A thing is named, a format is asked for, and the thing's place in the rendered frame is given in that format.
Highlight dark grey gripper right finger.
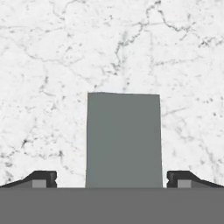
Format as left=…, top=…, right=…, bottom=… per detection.
left=166, top=170, right=224, bottom=189

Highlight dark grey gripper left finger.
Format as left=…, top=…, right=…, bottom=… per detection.
left=0, top=170, right=58, bottom=189

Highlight grey rectangular block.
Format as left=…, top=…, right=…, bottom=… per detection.
left=85, top=92, right=164, bottom=189

